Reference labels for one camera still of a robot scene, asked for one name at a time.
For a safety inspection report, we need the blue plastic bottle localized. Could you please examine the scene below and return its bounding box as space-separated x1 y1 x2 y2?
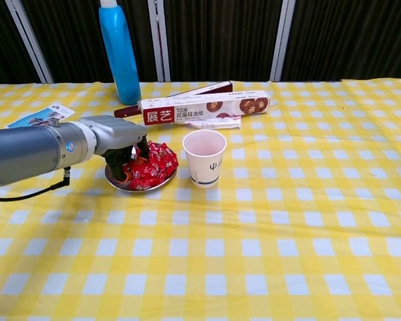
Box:
98 0 142 106

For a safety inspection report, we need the yellow white checked tablecloth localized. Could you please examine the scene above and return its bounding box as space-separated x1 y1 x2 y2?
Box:
0 78 401 321

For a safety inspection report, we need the white paper cup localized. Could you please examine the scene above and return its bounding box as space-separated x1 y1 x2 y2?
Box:
182 128 227 188

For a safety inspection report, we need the round metal plate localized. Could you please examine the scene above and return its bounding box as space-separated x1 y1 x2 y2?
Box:
104 142 178 193

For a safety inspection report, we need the white metal frame post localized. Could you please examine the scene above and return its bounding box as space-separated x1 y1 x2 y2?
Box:
147 0 171 83
5 0 54 84
269 0 297 82

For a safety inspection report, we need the black pleated curtain panel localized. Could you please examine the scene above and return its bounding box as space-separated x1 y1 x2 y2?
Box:
163 0 285 82
19 0 160 84
0 0 43 86
282 0 401 82

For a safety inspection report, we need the crumpled white pink wrapper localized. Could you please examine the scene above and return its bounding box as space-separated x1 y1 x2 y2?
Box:
183 115 242 130

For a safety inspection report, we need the white red baking paper box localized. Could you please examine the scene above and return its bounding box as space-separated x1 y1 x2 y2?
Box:
137 89 271 126

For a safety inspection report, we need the long dark red box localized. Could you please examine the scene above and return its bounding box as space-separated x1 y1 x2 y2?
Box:
113 80 234 120

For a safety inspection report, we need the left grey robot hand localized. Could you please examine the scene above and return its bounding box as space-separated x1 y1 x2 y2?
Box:
78 114 151 183

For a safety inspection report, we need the photo postcard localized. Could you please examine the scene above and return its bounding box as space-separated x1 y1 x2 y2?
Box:
6 102 76 129

